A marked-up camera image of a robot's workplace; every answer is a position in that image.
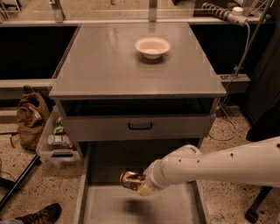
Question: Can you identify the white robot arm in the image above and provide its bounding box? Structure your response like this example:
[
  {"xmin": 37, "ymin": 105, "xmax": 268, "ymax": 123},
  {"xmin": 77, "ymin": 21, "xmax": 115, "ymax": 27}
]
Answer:
[{"xmin": 137, "ymin": 136, "xmax": 280, "ymax": 196}]

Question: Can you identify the grey open lower drawer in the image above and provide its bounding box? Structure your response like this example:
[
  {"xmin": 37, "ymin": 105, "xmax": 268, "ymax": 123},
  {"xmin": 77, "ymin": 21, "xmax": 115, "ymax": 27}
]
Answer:
[{"xmin": 74, "ymin": 140, "xmax": 211, "ymax": 224}]

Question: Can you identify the grey closed upper drawer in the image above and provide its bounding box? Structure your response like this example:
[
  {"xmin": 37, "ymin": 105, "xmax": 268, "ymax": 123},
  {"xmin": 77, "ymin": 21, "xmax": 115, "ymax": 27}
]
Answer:
[{"xmin": 62, "ymin": 114, "xmax": 215, "ymax": 142}]

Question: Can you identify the grey drawer cabinet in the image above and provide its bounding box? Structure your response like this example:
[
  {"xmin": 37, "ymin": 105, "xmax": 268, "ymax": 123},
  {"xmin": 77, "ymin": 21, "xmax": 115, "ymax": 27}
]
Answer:
[{"xmin": 48, "ymin": 22, "xmax": 228, "ymax": 165}]

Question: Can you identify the clear plastic storage bin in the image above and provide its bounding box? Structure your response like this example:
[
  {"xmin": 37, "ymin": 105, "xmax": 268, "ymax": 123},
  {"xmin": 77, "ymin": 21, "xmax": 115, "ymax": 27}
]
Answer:
[{"xmin": 36, "ymin": 107, "xmax": 83, "ymax": 166}]

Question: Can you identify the brown shoe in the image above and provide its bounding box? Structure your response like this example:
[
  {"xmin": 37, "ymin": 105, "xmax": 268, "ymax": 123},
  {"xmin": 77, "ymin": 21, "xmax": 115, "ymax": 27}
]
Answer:
[{"xmin": 16, "ymin": 203, "xmax": 61, "ymax": 224}]

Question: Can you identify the green snack packet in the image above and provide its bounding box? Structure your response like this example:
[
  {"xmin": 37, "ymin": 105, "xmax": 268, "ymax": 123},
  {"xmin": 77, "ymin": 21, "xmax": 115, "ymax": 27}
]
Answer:
[{"xmin": 53, "ymin": 116, "xmax": 65, "ymax": 135}]

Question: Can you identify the white packaged item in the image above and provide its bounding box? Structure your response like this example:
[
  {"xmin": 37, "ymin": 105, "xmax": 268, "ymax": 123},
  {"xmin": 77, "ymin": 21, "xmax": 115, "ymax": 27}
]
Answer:
[{"xmin": 47, "ymin": 135, "xmax": 70, "ymax": 147}]

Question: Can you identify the black metal floor bar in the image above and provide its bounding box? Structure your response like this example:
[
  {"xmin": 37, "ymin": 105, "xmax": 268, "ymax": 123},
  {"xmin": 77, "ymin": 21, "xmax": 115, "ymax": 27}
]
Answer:
[{"xmin": 0, "ymin": 155, "xmax": 41, "ymax": 212}]

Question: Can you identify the brown canvas bag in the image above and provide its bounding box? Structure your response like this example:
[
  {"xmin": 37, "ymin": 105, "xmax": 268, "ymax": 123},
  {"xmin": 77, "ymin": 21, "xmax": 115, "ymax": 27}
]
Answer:
[{"xmin": 17, "ymin": 86, "xmax": 51, "ymax": 151}]

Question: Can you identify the white paper bowl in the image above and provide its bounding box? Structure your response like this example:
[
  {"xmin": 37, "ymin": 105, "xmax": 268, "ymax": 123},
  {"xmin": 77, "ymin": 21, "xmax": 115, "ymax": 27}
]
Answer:
[{"xmin": 135, "ymin": 37, "xmax": 171, "ymax": 60}]

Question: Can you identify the black office chair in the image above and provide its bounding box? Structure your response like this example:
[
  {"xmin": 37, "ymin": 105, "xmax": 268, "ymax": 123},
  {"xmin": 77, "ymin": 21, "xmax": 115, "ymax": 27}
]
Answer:
[{"xmin": 244, "ymin": 101, "xmax": 280, "ymax": 224}]

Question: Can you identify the black drawer handle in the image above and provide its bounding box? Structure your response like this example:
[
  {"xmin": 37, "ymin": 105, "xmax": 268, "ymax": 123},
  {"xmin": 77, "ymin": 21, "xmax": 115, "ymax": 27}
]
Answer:
[{"xmin": 128, "ymin": 122, "xmax": 153, "ymax": 130}]

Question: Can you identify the white cable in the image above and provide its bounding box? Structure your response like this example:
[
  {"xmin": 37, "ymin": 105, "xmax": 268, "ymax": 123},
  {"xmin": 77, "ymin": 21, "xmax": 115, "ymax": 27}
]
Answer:
[{"xmin": 207, "ymin": 21, "xmax": 252, "ymax": 142}]

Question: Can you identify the ribbed hose with white cap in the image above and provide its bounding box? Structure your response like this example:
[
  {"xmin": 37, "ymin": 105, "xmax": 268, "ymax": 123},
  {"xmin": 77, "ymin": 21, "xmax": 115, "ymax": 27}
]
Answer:
[{"xmin": 201, "ymin": 2, "xmax": 249, "ymax": 28}]

